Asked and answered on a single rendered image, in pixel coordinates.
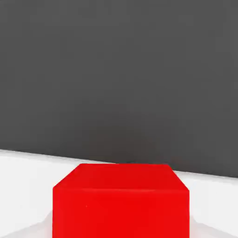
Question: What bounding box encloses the small red cube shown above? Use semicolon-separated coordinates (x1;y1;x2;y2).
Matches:
52;163;190;238

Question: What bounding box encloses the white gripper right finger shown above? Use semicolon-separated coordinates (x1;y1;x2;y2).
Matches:
189;215;238;238

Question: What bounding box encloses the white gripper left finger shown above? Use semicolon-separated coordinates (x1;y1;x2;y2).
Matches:
1;210;53;238

